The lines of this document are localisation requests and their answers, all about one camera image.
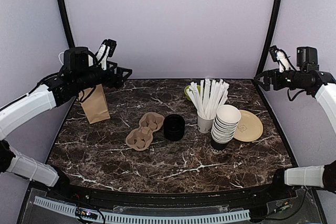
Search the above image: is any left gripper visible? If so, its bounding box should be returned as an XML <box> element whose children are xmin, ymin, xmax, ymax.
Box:
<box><xmin>75</xmin><ymin>60</ymin><xmax>132</xmax><ymax>91</ymax></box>

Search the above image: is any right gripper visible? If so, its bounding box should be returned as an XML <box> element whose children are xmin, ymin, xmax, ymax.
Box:
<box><xmin>255</xmin><ymin>68</ymin><xmax>308</xmax><ymax>91</ymax></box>

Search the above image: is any stack of paper cups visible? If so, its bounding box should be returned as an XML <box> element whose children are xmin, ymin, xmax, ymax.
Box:
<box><xmin>211</xmin><ymin>104</ymin><xmax>242</xmax><ymax>154</ymax></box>

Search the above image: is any brown pulp cup carrier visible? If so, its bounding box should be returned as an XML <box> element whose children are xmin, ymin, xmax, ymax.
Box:
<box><xmin>125</xmin><ymin>112</ymin><xmax>165</xmax><ymax>152</ymax></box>

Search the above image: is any stack of black lids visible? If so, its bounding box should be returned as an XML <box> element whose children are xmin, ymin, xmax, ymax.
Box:
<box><xmin>163</xmin><ymin>114</ymin><xmax>185</xmax><ymax>142</ymax></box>

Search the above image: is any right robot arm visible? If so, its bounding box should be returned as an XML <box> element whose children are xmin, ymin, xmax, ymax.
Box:
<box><xmin>254</xmin><ymin>46</ymin><xmax>335</xmax><ymax>200</ymax></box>

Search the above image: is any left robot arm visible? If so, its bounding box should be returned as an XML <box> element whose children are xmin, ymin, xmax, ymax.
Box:
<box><xmin>1</xmin><ymin>40</ymin><xmax>132</xmax><ymax>201</ymax></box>

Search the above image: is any brown paper bag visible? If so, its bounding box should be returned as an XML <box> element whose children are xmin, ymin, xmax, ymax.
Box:
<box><xmin>78</xmin><ymin>84</ymin><xmax>110</xmax><ymax>124</ymax></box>

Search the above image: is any beige plate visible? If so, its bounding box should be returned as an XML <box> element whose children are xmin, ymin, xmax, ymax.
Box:
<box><xmin>234</xmin><ymin>110</ymin><xmax>264</xmax><ymax>142</ymax></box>

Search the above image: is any bundle of white wrapped straws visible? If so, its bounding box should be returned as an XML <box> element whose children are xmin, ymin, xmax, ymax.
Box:
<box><xmin>190</xmin><ymin>78</ymin><xmax>229</xmax><ymax>119</ymax></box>

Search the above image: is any green bowl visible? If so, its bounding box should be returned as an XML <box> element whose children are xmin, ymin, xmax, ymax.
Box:
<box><xmin>184</xmin><ymin>85</ymin><xmax>204</xmax><ymax>101</ymax></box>

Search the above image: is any white cup holding straws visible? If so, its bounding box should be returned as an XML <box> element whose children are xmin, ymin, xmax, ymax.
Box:
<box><xmin>197</xmin><ymin>111</ymin><xmax>214</xmax><ymax>134</ymax></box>

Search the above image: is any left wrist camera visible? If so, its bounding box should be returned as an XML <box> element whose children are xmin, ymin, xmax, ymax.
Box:
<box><xmin>96</xmin><ymin>39</ymin><xmax>117</xmax><ymax>63</ymax></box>

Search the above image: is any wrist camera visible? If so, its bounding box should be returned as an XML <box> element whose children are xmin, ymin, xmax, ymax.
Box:
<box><xmin>96</xmin><ymin>39</ymin><xmax>117</xmax><ymax>63</ymax></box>
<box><xmin>269</xmin><ymin>45</ymin><xmax>291</xmax><ymax>72</ymax></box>

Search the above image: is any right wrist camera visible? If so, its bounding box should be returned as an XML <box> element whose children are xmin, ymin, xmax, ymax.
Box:
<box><xmin>269</xmin><ymin>45</ymin><xmax>291</xmax><ymax>72</ymax></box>

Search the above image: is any right black frame post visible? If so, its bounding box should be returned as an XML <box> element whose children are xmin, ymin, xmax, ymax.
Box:
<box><xmin>256</xmin><ymin>0</ymin><xmax>281</xmax><ymax>75</ymax></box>

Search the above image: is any black frame post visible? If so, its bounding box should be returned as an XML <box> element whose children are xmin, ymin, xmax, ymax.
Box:
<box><xmin>256</xmin><ymin>0</ymin><xmax>281</xmax><ymax>75</ymax></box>
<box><xmin>57</xmin><ymin>0</ymin><xmax>75</xmax><ymax>48</ymax></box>

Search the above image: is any left black frame post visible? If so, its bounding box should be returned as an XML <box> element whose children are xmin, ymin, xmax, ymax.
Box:
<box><xmin>57</xmin><ymin>0</ymin><xmax>75</xmax><ymax>48</ymax></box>

